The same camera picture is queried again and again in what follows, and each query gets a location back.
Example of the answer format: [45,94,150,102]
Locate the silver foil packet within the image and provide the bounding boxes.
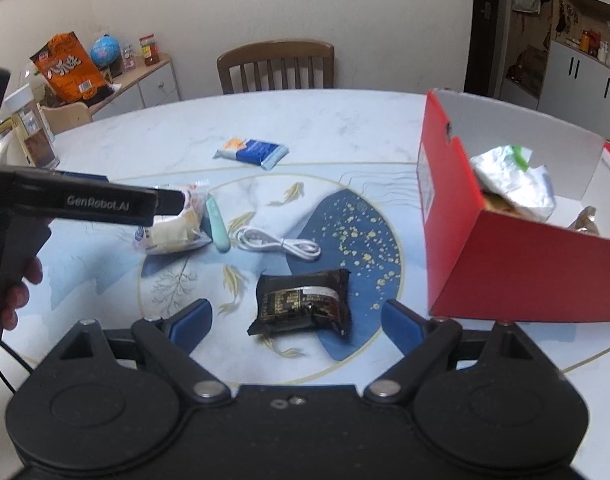
[469,144,556,223]

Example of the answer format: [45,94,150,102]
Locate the black cable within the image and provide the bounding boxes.
[0,332,36,396]

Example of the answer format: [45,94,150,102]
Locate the blue tissue pack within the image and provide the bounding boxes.
[213,136,290,171]

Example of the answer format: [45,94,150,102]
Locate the brown wooden chair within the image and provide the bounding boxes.
[216,40,336,96]

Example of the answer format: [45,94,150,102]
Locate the white bread packet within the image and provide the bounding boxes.
[132,182,213,256]

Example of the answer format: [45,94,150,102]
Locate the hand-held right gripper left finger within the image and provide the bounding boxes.
[40,297,233,406]

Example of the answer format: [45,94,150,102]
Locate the white side cabinet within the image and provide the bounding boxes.
[50,52,181,123]

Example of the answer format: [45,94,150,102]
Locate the teal plastic tool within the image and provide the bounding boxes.
[205,194,232,253]

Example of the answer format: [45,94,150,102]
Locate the white USB cable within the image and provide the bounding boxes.
[233,226,322,262]

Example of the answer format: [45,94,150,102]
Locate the blue globe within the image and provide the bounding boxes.
[91,34,123,78]

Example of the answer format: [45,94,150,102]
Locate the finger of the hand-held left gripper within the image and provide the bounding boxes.
[152,187,182,229]

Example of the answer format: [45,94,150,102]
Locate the person's left hand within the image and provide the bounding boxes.
[0,255,44,332]

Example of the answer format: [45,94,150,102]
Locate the dark brown door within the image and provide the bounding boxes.
[472,0,516,98]

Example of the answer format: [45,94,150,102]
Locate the red capped sauce bottle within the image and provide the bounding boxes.
[138,34,161,66]

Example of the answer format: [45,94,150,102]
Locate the dark brown snack packet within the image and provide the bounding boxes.
[247,268,352,338]

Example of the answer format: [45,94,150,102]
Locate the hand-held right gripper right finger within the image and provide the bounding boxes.
[362,299,566,406]

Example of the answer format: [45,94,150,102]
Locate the glass bottle white lid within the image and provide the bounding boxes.
[4,84,61,168]

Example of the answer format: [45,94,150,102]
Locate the white base cabinet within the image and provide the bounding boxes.
[537,40,610,128]

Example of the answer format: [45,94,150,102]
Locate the brown cardboard box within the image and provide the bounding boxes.
[522,45,548,96]

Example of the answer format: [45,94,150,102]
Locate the orange snack bag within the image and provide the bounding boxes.
[30,31,106,106]

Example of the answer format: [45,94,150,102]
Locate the light wooden stand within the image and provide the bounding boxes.
[38,101,93,136]

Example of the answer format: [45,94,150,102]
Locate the marble patterned desktop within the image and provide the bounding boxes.
[0,87,610,461]

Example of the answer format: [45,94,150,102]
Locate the red cardboard box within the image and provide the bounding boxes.
[416,87,610,323]

